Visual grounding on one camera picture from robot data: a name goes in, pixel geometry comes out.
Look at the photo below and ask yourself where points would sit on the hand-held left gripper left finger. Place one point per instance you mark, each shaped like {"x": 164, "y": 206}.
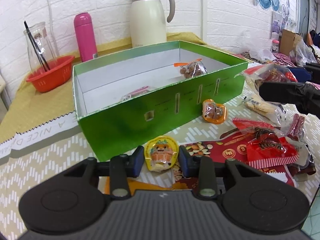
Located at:
{"x": 138, "y": 161}

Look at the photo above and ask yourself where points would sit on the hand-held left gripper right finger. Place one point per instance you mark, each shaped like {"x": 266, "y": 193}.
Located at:
{"x": 183, "y": 161}

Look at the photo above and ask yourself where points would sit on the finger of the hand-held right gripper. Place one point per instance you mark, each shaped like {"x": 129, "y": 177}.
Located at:
{"x": 282, "y": 92}
{"x": 312, "y": 71}

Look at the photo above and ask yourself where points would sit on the red nut bag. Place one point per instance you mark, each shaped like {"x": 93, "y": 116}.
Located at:
{"x": 200, "y": 148}

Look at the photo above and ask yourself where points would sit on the yellow jelly cup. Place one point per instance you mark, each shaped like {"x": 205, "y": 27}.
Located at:
{"x": 161, "y": 152}

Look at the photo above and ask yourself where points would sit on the clear bag of red packets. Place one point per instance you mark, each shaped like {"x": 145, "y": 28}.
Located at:
{"x": 265, "y": 75}

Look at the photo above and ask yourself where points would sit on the green cardboard box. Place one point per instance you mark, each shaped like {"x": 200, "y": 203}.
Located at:
{"x": 125, "y": 120}

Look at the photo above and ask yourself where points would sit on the clear bag of brown snacks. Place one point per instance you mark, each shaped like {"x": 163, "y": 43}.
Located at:
{"x": 193, "y": 70}

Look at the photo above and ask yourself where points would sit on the crumpled clear plastic bag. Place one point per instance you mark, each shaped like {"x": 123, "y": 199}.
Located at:
{"x": 303, "y": 52}

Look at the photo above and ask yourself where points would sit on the orange snack packet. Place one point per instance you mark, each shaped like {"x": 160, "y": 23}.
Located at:
{"x": 147, "y": 183}

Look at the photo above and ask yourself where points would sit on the clear wafer packet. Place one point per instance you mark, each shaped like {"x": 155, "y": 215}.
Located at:
{"x": 262, "y": 107}

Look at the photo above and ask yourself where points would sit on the red sausage stick packet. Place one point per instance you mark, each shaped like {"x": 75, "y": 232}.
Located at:
{"x": 296, "y": 126}

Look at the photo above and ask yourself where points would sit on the brown cardboard box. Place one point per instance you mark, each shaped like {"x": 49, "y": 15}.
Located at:
{"x": 288, "y": 40}

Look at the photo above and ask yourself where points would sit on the pink lidded jar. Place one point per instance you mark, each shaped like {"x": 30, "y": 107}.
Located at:
{"x": 275, "y": 46}

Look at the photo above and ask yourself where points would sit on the red snack packet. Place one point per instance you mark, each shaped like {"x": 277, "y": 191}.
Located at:
{"x": 270, "y": 147}

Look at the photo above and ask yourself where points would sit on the orange jelly cup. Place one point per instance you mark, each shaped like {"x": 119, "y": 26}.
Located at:
{"x": 213, "y": 111}

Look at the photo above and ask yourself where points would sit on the pink snack packet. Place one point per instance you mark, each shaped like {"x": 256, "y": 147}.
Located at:
{"x": 140, "y": 91}

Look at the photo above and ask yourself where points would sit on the patterned tablecloth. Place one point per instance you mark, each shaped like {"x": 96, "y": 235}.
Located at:
{"x": 50, "y": 155}

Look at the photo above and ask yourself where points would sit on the yellow cloth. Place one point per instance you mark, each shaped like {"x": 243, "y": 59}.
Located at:
{"x": 37, "y": 105}

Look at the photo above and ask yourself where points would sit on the red plastic basket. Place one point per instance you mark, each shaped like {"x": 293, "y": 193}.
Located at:
{"x": 50, "y": 76}

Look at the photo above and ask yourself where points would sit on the pink thermos bottle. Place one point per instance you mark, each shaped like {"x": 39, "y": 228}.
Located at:
{"x": 85, "y": 37}

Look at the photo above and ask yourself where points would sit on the cream thermos jug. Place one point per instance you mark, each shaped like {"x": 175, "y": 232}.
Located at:
{"x": 147, "y": 20}

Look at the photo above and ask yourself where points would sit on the black chopsticks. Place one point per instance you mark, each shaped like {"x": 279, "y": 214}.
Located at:
{"x": 37, "y": 50}

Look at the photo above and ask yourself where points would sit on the glass carafe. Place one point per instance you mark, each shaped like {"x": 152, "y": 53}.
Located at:
{"x": 35, "y": 47}

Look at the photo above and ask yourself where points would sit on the wall poster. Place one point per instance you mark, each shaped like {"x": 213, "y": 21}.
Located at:
{"x": 277, "y": 25}

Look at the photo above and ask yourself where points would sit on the white wall conduit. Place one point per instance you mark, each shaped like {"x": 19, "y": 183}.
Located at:
{"x": 203, "y": 5}

